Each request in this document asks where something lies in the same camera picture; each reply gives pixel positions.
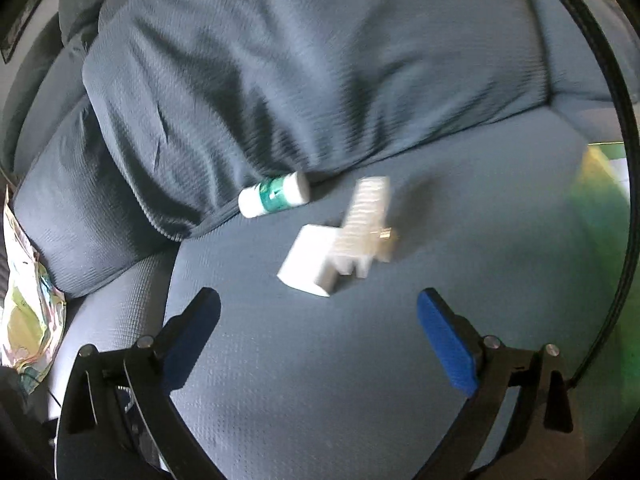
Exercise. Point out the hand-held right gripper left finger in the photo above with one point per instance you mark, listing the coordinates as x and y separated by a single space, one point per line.
185 355

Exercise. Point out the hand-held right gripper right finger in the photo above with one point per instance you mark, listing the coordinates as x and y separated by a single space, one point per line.
447 347

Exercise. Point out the green yellow cardboard box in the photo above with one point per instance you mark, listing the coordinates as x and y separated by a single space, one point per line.
600 195

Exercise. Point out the grey sofa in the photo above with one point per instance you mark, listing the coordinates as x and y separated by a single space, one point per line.
325 360

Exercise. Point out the beige plastic clip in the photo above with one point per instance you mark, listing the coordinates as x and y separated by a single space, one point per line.
365 220

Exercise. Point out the white charger block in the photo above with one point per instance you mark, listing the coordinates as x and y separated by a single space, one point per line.
310 260

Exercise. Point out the colourful printed bag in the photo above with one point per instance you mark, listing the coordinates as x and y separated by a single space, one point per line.
25 310

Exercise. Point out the grey sofa back cushion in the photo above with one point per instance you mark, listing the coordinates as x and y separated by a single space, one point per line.
75 210

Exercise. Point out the white pill bottle green label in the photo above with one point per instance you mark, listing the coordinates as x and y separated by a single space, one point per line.
272 195

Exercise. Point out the large grey ribbed cushion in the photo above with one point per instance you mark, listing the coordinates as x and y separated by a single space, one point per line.
300 70

